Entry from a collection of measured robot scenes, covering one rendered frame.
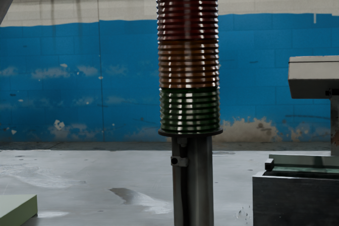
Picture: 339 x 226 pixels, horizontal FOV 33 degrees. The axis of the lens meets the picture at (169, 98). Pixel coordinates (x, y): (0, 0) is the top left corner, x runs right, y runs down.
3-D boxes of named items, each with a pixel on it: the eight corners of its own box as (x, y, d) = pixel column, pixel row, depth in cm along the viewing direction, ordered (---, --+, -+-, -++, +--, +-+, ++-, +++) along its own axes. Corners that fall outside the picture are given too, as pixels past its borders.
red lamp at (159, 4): (225, 39, 58) (224, -7, 57) (210, 39, 52) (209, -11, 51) (168, 41, 59) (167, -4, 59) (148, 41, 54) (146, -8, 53)
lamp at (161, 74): (226, 83, 58) (225, 39, 58) (211, 89, 52) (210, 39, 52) (169, 84, 60) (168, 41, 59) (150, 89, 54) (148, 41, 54)
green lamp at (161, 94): (227, 127, 59) (226, 83, 58) (213, 137, 53) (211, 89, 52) (171, 126, 60) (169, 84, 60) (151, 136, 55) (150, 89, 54)
